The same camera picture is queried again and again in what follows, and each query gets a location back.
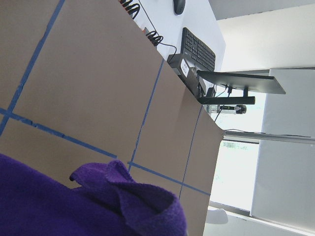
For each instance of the purple towel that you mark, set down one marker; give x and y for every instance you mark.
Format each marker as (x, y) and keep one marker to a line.
(107, 202)

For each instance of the black mini pc box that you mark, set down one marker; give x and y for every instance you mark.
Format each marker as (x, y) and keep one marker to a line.
(187, 74)

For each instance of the black keyboard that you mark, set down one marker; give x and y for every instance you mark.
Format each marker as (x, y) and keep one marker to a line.
(196, 51)

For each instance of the black computer mouse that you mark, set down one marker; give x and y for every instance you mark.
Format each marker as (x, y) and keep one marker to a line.
(179, 6)

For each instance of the black computer monitor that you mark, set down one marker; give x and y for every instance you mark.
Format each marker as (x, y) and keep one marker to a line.
(256, 83)

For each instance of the silver camera on mount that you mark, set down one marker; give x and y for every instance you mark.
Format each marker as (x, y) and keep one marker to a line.
(226, 109)

